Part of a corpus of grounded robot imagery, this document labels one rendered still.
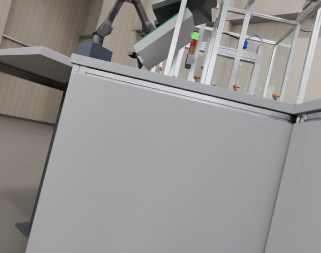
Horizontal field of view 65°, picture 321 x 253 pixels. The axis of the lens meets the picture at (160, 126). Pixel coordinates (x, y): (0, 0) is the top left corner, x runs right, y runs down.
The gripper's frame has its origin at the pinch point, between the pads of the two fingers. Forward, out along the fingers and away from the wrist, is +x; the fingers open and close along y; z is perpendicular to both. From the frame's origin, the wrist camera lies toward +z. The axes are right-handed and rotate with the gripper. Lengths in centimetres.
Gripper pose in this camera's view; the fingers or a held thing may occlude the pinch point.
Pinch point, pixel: (140, 64)
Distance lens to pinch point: 164.0
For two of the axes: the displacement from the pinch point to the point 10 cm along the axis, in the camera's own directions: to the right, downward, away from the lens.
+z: 3.8, 1.3, 9.2
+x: -2.4, 9.7, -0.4
